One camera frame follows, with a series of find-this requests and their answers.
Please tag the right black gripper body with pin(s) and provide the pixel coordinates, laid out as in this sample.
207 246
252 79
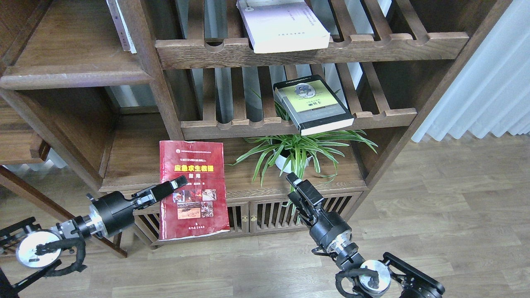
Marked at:
330 232

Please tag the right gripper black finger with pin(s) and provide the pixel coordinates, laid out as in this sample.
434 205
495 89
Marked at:
306 198

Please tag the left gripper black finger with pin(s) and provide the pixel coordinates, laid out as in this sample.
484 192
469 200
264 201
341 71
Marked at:
151 195

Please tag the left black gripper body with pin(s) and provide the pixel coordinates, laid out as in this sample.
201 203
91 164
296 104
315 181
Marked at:
112 214

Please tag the red paperback book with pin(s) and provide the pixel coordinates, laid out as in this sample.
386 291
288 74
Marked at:
198 208

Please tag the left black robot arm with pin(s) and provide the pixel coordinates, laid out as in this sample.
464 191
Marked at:
61 249

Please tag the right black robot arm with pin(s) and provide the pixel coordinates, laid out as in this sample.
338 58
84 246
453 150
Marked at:
357 277

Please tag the green spider plant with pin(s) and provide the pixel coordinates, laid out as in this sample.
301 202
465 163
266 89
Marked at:
253 175

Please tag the white plant pot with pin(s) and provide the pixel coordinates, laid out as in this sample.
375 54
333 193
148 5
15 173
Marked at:
281 161

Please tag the black and green book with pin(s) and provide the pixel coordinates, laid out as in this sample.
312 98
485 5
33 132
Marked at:
312 105

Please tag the dark wooden bookshelf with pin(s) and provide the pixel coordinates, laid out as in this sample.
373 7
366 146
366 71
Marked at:
104 110

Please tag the upright white book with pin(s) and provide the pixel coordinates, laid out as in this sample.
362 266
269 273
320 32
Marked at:
121 27

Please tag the white and lilac book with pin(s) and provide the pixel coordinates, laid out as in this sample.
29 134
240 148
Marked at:
278 26

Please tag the white curtain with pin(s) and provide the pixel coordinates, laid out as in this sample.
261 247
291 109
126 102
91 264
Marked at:
491 94

